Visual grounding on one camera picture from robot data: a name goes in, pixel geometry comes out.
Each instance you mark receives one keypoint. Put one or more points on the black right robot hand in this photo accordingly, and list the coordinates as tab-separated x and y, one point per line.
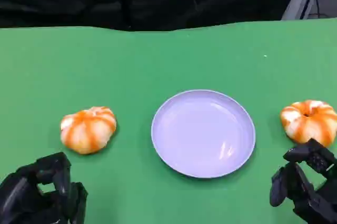
316	197

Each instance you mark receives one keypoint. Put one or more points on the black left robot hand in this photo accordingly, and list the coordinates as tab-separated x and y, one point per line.
21	200

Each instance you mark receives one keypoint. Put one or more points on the lilac plate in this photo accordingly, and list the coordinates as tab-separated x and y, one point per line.
202	134

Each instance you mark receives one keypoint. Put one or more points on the green table cloth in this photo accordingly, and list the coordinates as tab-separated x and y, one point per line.
118	76

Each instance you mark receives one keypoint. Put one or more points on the orange and white bread roll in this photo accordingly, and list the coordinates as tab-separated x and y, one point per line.
308	124
88	130

